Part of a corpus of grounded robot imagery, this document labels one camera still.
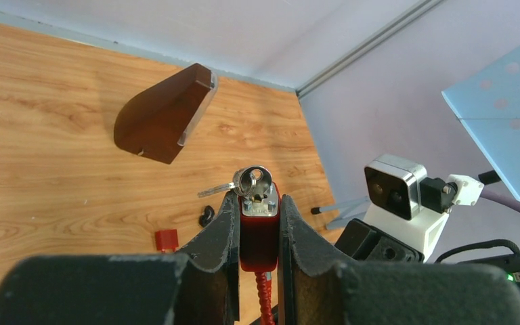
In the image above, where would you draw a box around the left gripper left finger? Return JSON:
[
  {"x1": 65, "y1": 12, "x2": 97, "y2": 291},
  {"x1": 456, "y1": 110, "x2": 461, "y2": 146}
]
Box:
[{"x1": 0, "y1": 192, "x2": 240, "y2": 324}]

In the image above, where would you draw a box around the red cable lock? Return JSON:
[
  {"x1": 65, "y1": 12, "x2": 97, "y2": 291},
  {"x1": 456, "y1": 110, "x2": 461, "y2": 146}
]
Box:
[{"x1": 196, "y1": 165, "x2": 282, "y2": 325}]

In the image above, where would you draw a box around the brown wooden metronome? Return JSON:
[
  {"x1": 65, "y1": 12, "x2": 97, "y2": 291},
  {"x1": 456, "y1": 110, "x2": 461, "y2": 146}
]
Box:
[{"x1": 113, "y1": 64, "x2": 219, "y2": 165}]

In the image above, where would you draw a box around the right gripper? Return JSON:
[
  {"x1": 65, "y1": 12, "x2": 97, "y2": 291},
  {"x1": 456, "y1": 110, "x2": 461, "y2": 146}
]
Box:
[{"x1": 334, "y1": 219, "x2": 425, "y2": 263}]

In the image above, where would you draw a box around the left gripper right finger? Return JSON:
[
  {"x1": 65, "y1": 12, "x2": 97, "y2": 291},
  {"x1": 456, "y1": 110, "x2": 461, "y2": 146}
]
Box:
[{"x1": 278, "y1": 195, "x2": 520, "y2": 324}]

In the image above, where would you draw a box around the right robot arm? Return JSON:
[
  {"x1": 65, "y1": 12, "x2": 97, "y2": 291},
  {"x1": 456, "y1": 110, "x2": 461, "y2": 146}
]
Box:
[{"x1": 334, "y1": 219, "x2": 520, "y2": 290}]

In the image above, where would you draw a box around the blue perforated metal stand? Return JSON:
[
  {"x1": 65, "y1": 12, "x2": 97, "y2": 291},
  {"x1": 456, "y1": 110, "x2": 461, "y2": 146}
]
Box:
[{"x1": 301, "y1": 31, "x2": 520, "y2": 200}]

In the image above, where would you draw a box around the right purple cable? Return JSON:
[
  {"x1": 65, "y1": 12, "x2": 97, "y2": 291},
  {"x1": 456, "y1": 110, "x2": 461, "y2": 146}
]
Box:
[{"x1": 479, "y1": 170, "x2": 520, "y2": 230}]

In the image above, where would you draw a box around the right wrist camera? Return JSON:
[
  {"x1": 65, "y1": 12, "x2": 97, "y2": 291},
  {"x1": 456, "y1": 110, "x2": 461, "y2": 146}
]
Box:
[{"x1": 362, "y1": 154, "x2": 485, "y2": 263}]

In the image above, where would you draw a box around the orange black padlock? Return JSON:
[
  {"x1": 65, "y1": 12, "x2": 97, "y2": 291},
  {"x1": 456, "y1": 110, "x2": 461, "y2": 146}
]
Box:
[{"x1": 154, "y1": 229, "x2": 179, "y2": 253}]

